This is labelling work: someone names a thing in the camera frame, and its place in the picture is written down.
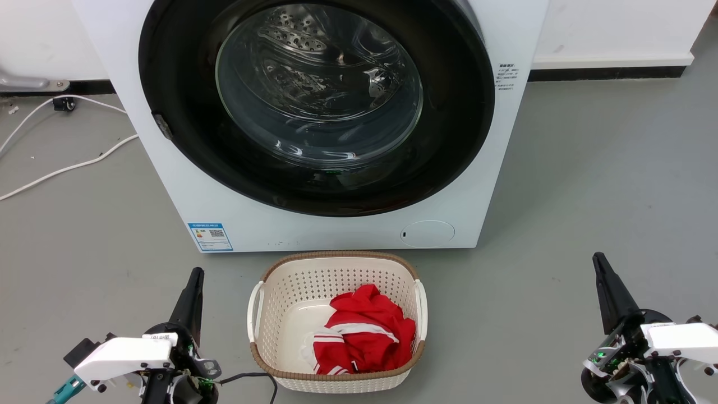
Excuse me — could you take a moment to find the white front-load washing machine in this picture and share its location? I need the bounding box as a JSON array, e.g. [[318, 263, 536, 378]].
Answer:
[[72, 0, 550, 253]]

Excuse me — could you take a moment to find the red white-striped garment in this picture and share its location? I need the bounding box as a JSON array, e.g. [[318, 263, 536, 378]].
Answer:
[[301, 284, 417, 375]]

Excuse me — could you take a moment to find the blue energy label sticker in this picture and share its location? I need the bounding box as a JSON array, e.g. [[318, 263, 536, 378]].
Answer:
[[188, 223, 234, 253]]

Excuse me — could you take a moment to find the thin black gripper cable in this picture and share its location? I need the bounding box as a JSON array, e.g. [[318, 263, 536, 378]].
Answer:
[[216, 372, 279, 404]]

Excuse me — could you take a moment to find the cream perforated laundry basket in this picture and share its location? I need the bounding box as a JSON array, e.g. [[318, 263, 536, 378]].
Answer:
[[247, 250, 429, 393]]

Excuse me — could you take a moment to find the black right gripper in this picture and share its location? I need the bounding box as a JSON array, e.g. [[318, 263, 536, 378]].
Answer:
[[581, 252, 702, 404]]

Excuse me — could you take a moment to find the teal cable connector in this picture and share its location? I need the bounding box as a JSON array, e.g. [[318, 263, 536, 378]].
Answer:
[[47, 375, 86, 404]]

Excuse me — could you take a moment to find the round white filter cover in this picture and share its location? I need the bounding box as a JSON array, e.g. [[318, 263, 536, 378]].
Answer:
[[400, 219, 455, 249]]

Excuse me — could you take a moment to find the black round glass washer door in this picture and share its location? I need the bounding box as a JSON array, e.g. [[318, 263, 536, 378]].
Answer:
[[138, 0, 496, 218]]

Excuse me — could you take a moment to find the thick white power cable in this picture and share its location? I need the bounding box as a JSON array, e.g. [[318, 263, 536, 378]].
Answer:
[[0, 134, 140, 201]]

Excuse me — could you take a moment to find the grey metal base leg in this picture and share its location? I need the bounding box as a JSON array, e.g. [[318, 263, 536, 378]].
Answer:
[[0, 68, 71, 93]]

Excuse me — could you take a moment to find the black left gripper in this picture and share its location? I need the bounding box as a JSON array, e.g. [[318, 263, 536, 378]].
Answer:
[[140, 268, 222, 404]]

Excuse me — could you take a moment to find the thin white cable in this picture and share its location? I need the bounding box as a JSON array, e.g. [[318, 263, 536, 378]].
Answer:
[[0, 94, 128, 155]]

